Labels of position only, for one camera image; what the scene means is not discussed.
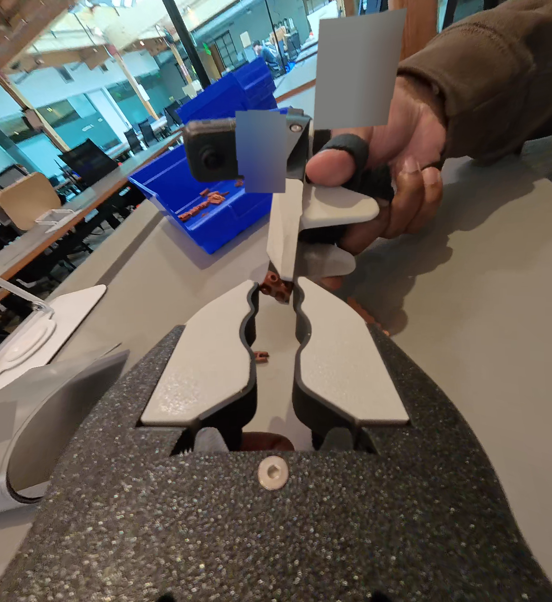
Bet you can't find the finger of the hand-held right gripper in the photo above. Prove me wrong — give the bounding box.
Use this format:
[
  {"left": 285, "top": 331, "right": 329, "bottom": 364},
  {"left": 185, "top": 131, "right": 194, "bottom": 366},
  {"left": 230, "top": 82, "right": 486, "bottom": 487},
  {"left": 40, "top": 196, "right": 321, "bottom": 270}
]
[
  {"left": 265, "top": 177, "right": 307, "bottom": 285},
  {"left": 300, "top": 184, "right": 382, "bottom": 281}
]

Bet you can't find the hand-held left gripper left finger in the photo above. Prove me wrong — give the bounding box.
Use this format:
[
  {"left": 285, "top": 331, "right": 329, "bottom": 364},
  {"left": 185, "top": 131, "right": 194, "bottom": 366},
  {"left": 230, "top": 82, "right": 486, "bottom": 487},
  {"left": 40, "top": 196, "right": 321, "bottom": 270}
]
[{"left": 138, "top": 280, "right": 258, "bottom": 435}]

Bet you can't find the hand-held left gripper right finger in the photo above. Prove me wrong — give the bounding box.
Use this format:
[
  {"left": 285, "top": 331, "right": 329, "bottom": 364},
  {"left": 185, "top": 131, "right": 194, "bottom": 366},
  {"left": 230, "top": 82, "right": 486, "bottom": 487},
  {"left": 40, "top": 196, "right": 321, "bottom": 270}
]
[{"left": 293, "top": 278, "right": 411, "bottom": 435}]

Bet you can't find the heap of orange bricks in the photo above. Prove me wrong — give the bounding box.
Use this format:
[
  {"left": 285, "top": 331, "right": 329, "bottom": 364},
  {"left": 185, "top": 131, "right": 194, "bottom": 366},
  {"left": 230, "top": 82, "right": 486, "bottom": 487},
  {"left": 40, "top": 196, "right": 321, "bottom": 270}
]
[{"left": 176, "top": 187, "right": 231, "bottom": 223}]

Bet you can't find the dark brown small brick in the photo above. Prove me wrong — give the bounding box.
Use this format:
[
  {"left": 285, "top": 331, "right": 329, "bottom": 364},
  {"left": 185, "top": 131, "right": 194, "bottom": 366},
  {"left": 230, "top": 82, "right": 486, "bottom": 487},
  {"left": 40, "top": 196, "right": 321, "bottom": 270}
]
[{"left": 260, "top": 270, "right": 294, "bottom": 304}]

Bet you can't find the blue plastic bin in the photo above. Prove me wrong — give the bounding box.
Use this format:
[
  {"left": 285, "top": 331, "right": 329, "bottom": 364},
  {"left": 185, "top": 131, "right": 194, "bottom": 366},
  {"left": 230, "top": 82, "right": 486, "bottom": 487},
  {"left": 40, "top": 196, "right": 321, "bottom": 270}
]
[{"left": 126, "top": 107, "right": 300, "bottom": 256}]

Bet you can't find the brick instruction booklet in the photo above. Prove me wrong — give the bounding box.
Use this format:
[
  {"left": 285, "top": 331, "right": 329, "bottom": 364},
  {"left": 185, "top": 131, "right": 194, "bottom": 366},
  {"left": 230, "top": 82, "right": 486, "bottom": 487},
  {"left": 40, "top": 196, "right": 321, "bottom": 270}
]
[{"left": 0, "top": 348, "right": 131, "bottom": 520}]

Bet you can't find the person's right forearm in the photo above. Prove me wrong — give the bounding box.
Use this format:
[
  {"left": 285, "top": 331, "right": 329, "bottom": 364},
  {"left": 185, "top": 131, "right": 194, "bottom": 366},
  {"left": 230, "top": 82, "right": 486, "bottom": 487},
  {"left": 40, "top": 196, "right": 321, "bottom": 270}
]
[{"left": 399, "top": 0, "right": 552, "bottom": 161}]

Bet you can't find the grey desk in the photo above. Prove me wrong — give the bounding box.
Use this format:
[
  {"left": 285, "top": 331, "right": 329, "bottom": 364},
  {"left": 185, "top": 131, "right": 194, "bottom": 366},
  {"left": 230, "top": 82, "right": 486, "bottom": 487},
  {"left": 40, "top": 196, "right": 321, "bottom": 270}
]
[{"left": 0, "top": 80, "right": 552, "bottom": 602}]

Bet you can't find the stack of blue bins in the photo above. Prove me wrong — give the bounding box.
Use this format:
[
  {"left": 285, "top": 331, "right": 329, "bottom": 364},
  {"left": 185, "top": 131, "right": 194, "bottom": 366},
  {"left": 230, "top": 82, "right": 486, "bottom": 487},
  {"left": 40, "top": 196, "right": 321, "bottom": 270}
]
[{"left": 176, "top": 57, "right": 279, "bottom": 125}]

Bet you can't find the beige office chair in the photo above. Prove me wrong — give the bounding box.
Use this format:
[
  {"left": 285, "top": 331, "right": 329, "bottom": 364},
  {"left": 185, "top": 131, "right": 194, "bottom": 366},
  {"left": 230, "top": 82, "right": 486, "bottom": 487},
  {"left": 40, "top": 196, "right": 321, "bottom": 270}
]
[{"left": 0, "top": 172, "right": 63, "bottom": 233}]

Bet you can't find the wooden office table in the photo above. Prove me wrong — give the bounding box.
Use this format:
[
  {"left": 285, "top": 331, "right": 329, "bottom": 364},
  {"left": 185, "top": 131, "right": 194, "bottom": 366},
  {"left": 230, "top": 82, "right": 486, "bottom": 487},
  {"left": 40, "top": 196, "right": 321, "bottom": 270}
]
[{"left": 0, "top": 132, "right": 187, "bottom": 325}]

